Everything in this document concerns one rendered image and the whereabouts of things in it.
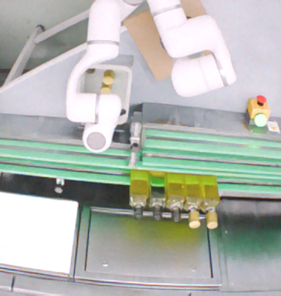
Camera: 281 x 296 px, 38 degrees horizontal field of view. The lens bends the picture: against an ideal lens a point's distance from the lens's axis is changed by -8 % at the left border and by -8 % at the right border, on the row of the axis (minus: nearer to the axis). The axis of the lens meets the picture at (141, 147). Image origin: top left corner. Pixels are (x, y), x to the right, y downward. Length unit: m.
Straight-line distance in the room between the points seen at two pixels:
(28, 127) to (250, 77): 0.80
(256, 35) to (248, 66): 0.13
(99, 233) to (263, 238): 0.60
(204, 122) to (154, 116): 0.17
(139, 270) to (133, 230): 0.17
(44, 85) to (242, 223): 0.88
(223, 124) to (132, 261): 0.55
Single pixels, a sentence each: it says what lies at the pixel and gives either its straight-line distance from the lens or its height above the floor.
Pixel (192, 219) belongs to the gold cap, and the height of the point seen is 1.15.
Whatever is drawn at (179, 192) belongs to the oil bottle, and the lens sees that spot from 1.40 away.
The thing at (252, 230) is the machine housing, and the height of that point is 1.04.
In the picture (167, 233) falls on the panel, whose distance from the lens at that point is 1.48.
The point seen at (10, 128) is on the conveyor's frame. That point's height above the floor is 0.84.
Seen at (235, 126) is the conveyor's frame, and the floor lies 0.84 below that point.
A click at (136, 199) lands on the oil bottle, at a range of 1.36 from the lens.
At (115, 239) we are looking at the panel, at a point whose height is 1.14.
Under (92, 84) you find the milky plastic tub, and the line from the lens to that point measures 1.49.
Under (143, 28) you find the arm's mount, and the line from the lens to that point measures 1.37.
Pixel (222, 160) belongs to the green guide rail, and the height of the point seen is 0.92.
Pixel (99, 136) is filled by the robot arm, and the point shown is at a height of 1.16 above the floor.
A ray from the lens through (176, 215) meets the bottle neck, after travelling 1.34.
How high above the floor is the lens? 2.03
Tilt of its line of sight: 50 degrees down
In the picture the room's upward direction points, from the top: 179 degrees counter-clockwise
